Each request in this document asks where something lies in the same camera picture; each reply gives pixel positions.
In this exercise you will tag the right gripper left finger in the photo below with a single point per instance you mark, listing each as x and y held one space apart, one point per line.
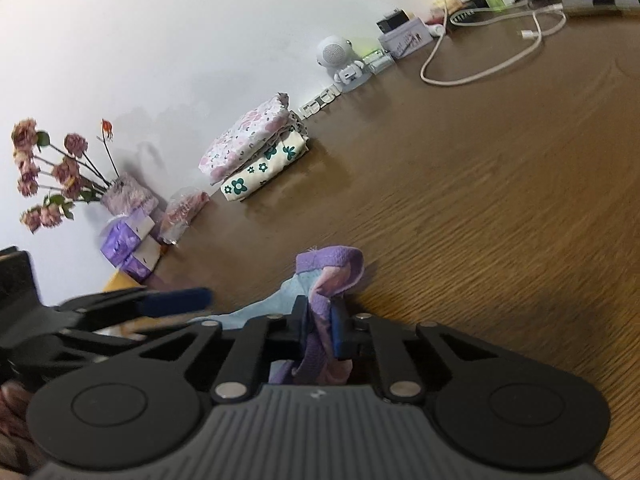
296 334

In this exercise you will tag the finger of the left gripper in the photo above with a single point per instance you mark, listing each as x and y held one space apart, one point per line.
140 328
138 302

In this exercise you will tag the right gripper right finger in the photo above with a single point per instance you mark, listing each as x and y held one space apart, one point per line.
341 322

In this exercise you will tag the pink blue purple garment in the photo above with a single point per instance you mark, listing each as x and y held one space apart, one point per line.
320 276

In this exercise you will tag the purple gift box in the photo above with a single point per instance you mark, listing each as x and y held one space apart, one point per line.
127 243

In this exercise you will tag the clear plastic snack bag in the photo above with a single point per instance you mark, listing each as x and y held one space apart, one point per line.
181 209

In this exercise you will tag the dried rose bouquet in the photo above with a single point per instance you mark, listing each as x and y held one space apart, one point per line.
67 176

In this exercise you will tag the folded cream green-flower cloth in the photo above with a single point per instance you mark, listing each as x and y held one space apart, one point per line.
283 151

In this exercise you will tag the folded pink floral cloth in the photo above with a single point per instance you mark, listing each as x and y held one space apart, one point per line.
245 138

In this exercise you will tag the small green white box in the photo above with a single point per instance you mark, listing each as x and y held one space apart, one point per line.
378 60

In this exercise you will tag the white round robot toy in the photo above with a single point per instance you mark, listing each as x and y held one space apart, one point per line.
336 55

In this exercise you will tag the lavender tin box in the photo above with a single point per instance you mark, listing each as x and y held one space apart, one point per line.
406 39

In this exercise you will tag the black small charger box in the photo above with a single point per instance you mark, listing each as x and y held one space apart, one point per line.
392 21

